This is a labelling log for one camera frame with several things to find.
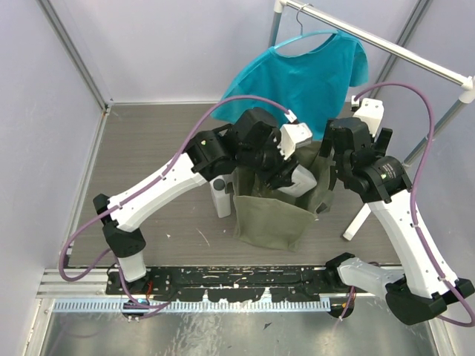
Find white bottle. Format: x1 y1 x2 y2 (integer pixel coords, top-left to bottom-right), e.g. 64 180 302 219
278 165 318 198
209 175 233 218

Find olive green canvas bag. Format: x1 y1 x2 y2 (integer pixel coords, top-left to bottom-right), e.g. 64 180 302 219
233 141 336 251

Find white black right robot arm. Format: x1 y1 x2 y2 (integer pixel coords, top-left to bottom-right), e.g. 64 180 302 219
320 117 474 325

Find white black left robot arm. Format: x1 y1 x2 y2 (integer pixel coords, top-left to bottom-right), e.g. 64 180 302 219
93 108 311 294

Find teal shirt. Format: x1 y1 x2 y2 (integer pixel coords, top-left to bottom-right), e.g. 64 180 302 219
212 30 368 140

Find white metal clothes rack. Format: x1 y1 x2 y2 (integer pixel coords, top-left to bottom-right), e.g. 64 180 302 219
266 0 475 241

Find teal clothes hanger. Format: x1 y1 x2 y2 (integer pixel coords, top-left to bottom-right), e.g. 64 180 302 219
267 4 338 49

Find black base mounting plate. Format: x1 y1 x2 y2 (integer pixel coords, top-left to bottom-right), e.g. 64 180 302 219
126 266 356 303

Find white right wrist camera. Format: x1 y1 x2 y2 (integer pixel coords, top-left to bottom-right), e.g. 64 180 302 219
351 96 384 138

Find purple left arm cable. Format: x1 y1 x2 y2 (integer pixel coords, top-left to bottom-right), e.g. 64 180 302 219
59 94 298 323

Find aluminium cable duct rail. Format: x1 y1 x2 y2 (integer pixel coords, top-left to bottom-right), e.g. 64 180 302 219
52 297 331 313

